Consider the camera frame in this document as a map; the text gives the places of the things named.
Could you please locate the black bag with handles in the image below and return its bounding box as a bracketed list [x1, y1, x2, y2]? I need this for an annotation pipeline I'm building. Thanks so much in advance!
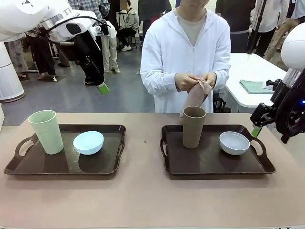
[213, 97, 232, 114]

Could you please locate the light green tall cup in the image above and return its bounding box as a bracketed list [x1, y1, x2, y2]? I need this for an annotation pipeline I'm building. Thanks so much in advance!
[28, 109, 64, 155]

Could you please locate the brown tall cup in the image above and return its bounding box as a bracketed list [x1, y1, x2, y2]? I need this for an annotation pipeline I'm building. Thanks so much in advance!
[183, 106, 207, 149]

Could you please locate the seated person in grey top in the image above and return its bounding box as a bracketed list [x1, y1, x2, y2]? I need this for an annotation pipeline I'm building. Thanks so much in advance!
[116, 0, 140, 52]

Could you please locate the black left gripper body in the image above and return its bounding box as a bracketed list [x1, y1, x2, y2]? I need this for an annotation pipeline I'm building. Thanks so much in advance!
[75, 35, 96, 65]

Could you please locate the beige cloth mat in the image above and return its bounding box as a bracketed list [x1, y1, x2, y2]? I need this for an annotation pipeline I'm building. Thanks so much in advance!
[184, 80, 214, 117]

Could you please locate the person in white shirt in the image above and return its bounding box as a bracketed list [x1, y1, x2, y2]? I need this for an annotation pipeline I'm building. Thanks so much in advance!
[13, 38, 30, 81]

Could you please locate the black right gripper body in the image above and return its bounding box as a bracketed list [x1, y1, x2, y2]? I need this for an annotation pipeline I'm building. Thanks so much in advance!
[273, 82, 291, 115]

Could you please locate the person's left forearm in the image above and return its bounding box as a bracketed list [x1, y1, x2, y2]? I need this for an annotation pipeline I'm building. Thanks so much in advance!
[213, 68, 231, 91]

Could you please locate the white bowl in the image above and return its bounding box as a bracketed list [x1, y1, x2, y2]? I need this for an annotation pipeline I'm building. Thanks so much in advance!
[219, 131, 251, 156]

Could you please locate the black cable bundle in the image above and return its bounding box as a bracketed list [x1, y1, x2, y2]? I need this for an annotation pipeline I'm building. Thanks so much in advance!
[276, 68, 305, 144]

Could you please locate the white box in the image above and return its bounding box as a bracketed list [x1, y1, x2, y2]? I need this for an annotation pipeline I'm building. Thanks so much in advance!
[0, 104, 5, 132]

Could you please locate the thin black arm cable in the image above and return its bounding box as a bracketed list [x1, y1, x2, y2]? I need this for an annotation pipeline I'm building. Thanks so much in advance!
[28, 15, 112, 52]

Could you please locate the person's right hand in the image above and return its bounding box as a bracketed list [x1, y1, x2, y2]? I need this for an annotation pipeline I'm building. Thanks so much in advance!
[175, 72, 200, 93]

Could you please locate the person in white hoodie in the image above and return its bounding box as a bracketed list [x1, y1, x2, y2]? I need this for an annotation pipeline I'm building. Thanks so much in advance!
[140, 0, 231, 114]

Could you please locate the dark brown handled tray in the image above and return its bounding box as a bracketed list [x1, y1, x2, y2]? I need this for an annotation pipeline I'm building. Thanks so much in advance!
[3, 124, 126, 176]
[160, 124, 276, 176]

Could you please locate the person's right forearm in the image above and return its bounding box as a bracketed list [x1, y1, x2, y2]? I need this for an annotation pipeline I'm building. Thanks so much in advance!
[140, 71, 178, 96]

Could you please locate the light blue bowl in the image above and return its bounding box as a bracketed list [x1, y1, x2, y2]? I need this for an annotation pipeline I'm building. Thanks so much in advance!
[72, 130, 105, 156]

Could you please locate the white rounded table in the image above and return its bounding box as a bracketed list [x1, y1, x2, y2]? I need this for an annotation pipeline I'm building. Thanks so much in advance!
[224, 52, 289, 108]

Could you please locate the person's left hand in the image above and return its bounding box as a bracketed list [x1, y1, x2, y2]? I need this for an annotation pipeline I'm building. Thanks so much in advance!
[204, 72, 217, 89]

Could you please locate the person in plaid shirt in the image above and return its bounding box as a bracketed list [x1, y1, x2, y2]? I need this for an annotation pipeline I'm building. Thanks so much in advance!
[25, 31, 58, 83]

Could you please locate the person in dark hooded top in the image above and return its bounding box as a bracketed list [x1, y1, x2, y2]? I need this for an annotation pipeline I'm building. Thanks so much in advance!
[137, 0, 173, 47]

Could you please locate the green cloth mat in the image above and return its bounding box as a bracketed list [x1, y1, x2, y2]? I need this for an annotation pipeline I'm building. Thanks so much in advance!
[239, 79, 275, 94]

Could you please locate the black tripod pole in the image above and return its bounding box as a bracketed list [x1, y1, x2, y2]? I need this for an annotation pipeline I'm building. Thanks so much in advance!
[247, 0, 268, 55]

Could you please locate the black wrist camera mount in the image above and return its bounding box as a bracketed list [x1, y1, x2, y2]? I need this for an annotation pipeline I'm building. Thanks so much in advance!
[266, 79, 284, 93]

